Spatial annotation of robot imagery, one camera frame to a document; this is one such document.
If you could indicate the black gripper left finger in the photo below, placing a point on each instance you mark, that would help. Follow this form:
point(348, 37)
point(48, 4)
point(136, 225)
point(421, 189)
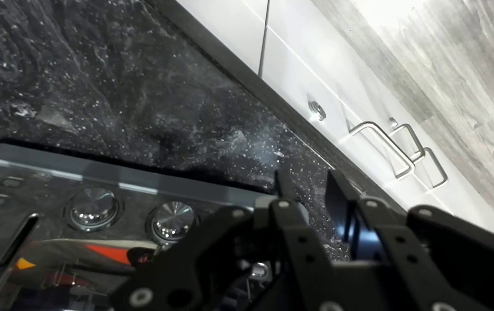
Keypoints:
point(291, 253)

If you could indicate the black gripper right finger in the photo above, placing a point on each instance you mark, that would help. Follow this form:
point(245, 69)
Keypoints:
point(407, 259)

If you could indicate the cream and chrome toaster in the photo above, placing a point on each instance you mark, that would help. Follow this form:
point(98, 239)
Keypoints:
point(57, 242)

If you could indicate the round metal cabinet knob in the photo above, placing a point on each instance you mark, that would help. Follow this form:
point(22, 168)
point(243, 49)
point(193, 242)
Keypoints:
point(316, 109)

